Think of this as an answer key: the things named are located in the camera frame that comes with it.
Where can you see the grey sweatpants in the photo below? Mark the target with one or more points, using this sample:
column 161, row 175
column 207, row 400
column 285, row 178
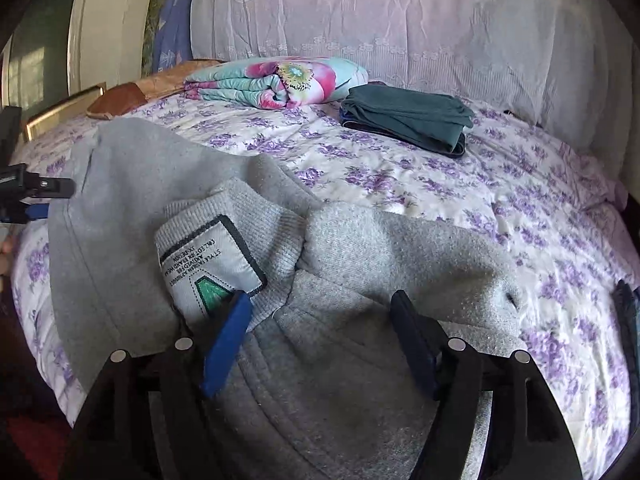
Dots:
column 160, row 227

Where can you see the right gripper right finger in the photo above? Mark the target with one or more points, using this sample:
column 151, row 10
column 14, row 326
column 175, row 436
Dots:
column 527, row 436

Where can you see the folded teal floral quilt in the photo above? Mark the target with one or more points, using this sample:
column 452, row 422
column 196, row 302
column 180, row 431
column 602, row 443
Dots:
column 275, row 83

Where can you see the left hand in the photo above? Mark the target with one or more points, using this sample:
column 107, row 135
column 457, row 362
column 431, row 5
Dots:
column 7, row 249

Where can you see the purple floral bedspread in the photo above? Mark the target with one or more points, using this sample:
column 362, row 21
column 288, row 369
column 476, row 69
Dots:
column 551, row 209

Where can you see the folded teal and red clothes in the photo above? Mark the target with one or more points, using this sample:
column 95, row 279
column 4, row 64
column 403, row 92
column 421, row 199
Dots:
column 434, row 122

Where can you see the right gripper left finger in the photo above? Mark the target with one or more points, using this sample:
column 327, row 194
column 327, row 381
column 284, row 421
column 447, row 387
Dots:
column 148, row 417

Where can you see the lilac lace covered headboard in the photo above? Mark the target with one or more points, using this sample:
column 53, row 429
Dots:
column 563, row 64

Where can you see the orange brown pillow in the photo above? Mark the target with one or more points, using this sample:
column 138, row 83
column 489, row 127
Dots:
column 125, row 98

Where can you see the blue patterned pillow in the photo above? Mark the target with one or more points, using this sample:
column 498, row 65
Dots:
column 172, row 41

